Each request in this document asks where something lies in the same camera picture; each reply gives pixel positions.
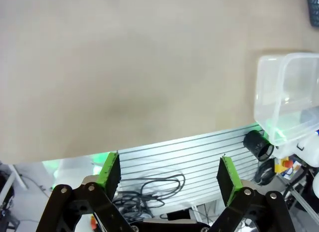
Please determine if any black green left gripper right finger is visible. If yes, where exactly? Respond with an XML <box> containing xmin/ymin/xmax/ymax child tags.
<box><xmin>210</xmin><ymin>156</ymin><xmax>296</xmax><ymax>232</ymax></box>

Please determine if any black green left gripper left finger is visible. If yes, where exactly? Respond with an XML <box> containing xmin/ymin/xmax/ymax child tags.
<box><xmin>36</xmin><ymin>151</ymin><xmax>133</xmax><ymax>232</ymax></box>

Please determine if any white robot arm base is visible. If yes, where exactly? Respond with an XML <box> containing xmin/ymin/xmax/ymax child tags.
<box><xmin>273</xmin><ymin>132</ymin><xmax>319</xmax><ymax>167</ymax></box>

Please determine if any yellow emergency stop box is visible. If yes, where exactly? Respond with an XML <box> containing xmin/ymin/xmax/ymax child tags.
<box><xmin>274</xmin><ymin>156</ymin><xmax>301</xmax><ymax>174</ymax></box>

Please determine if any translucent plastic container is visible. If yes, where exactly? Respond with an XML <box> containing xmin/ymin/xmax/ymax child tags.
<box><xmin>253</xmin><ymin>52</ymin><xmax>319</xmax><ymax>146</ymax></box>

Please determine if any black keyboard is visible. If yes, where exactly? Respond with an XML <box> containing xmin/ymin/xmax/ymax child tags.
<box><xmin>306</xmin><ymin>0</ymin><xmax>319</xmax><ymax>28</ymax></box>

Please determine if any tangled black cable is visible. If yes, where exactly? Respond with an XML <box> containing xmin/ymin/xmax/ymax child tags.
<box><xmin>112</xmin><ymin>189</ymin><xmax>157</xmax><ymax>219</ymax></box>

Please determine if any coiled black cable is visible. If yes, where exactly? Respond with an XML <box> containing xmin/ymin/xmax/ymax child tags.
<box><xmin>255</xmin><ymin>158</ymin><xmax>276</xmax><ymax>186</ymax></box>

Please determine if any black cylindrical camera lens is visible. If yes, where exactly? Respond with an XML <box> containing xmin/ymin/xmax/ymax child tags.
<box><xmin>243</xmin><ymin>130</ymin><xmax>275</xmax><ymax>162</ymax></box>

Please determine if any thin black looped cable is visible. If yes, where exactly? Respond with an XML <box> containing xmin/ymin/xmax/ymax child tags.
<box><xmin>140</xmin><ymin>168</ymin><xmax>186</xmax><ymax>208</ymax></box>

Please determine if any slotted aluminium base plate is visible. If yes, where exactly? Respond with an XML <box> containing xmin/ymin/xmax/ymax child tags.
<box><xmin>109</xmin><ymin>124</ymin><xmax>271</xmax><ymax>214</ymax></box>

